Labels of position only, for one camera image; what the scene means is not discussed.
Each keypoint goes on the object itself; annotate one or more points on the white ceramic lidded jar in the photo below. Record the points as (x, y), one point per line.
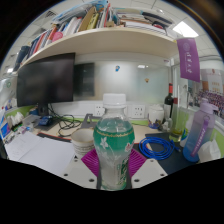
(156, 115)

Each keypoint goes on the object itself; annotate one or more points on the green-labelled plastic drink bottle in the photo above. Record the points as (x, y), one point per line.
(114, 143)

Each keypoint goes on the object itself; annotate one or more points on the white paper cup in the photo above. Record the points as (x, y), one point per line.
(81, 140)

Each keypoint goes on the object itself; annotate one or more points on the ceiling light panels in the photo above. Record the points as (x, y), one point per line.
(185, 30)

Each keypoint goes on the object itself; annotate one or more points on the clear glass with yellow liquid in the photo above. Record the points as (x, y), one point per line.
(176, 131)

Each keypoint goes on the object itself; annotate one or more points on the crumpled white tissue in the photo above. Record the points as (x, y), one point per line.
(208, 151)

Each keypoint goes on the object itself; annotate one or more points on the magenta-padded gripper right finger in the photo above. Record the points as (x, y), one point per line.
(150, 171)

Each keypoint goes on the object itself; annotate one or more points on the purple-blue gradient water bottle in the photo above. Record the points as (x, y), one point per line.
(198, 133)

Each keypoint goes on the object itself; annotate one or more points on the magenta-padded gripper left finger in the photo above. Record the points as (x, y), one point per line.
(78, 171)

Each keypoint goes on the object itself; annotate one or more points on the group photo poster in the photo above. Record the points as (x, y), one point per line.
(213, 95)

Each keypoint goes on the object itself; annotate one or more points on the black desk mat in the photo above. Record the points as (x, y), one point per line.
(173, 164)

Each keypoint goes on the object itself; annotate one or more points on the small blue device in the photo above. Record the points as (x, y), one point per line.
(45, 120)

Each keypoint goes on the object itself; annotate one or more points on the white wall socket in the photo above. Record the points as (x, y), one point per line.
(138, 111)
(99, 110)

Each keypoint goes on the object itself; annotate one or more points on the purple hanging pennant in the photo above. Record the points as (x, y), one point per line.
(188, 60)

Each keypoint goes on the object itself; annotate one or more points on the black computer monitor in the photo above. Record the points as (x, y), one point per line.
(45, 81)

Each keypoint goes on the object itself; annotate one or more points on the dark wine bottle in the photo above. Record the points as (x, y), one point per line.
(169, 105)

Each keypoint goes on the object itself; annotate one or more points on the grey metal laptop stand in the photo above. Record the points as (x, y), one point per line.
(88, 122)

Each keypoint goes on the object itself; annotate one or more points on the beige shelf with books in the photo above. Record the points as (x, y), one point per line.
(110, 40)

